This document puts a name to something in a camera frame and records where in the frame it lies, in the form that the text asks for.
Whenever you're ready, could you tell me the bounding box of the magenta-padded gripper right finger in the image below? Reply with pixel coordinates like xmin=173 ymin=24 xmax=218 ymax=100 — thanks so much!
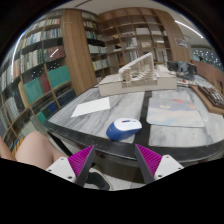
xmin=134 ymin=143 xmax=185 ymax=185

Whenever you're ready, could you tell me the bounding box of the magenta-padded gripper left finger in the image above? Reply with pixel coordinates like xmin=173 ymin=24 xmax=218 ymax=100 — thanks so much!
xmin=45 ymin=144 xmax=98 ymax=188

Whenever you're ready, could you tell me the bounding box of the blue and white computer mouse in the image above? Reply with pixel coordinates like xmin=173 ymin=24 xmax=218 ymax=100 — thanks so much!
xmin=105 ymin=117 xmax=143 ymax=142

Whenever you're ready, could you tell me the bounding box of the pastel printed mouse pad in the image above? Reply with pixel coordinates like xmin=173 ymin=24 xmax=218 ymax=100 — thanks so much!
xmin=146 ymin=96 xmax=206 ymax=129

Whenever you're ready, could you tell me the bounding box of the person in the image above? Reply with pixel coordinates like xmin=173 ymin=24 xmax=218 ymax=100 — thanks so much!
xmin=0 ymin=130 xmax=111 ymax=192

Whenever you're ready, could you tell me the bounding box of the white paper sheet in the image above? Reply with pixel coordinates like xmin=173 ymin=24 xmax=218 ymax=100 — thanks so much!
xmin=70 ymin=96 xmax=111 ymax=118

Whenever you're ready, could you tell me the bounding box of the dark brown model on wooden board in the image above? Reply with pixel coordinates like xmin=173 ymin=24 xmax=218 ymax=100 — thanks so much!
xmin=189 ymin=83 xmax=224 ymax=116

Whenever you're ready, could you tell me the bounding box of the beige stepped architectural model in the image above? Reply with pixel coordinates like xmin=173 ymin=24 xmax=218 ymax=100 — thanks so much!
xmin=97 ymin=52 xmax=178 ymax=98

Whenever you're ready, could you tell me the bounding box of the large bookshelf with colourful books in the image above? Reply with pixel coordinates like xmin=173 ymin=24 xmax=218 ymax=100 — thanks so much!
xmin=0 ymin=9 xmax=78 ymax=152

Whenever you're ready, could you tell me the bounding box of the grey building model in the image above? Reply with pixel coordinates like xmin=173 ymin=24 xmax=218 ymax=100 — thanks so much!
xmin=166 ymin=60 xmax=199 ymax=81

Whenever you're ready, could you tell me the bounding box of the narrow wooden bookshelf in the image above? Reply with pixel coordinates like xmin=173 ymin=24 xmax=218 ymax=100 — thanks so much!
xmin=81 ymin=10 xmax=112 ymax=84

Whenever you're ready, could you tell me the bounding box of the long ceiling light strip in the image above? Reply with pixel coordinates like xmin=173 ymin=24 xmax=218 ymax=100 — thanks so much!
xmin=174 ymin=19 xmax=205 ymax=40

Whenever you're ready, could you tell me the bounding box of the wall poster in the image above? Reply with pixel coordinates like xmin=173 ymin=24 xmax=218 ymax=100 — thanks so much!
xmin=174 ymin=37 xmax=189 ymax=49

